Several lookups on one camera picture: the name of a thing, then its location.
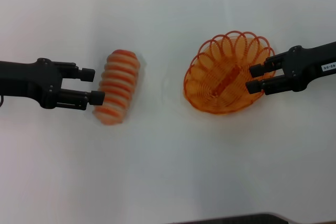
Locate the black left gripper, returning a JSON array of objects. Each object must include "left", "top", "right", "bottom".
[{"left": 0, "top": 57, "right": 106, "bottom": 111}]

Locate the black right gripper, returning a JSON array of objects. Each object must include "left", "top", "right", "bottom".
[{"left": 245, "top": 41, "right": 336, "bottom": 96}]

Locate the orange white striped bread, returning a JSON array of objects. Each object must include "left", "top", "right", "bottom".
[{"left": 92, "top": 49, "right": 141, "bottom": 126}]

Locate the orange woven plastic basket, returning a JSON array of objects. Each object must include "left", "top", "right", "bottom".
[{"left": 183, "top": 30, "right": 277, "bottom": 115}]

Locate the dark robot chest edge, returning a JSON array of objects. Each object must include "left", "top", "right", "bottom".
[{"left": 167, "top": 211, "right": 298, "bottom": 224}]

